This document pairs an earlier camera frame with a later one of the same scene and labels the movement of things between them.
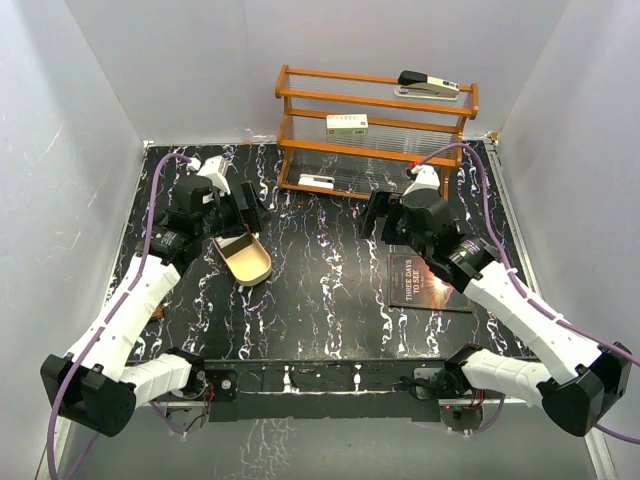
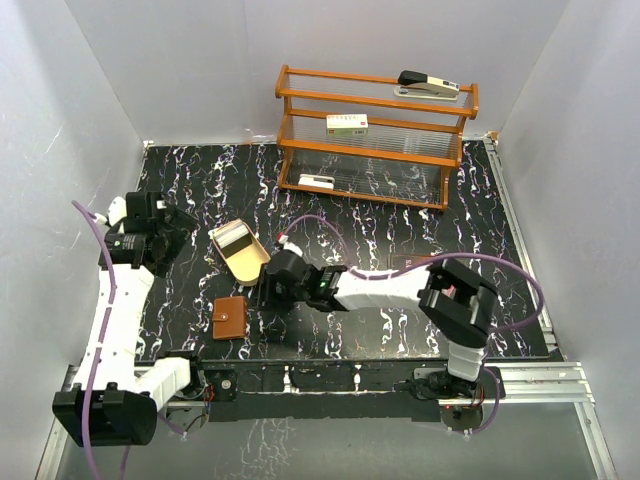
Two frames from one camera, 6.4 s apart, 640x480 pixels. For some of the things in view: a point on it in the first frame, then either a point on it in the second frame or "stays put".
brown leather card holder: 158,312 → 229,318
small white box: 316,181 stays put
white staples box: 347,125 stays put
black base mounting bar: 323,389 stays put
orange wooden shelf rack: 354,133 stays put
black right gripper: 381,209 → 265,299
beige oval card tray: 247,260 stays put
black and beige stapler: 417,84 stays put
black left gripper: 253,218 → 179,226
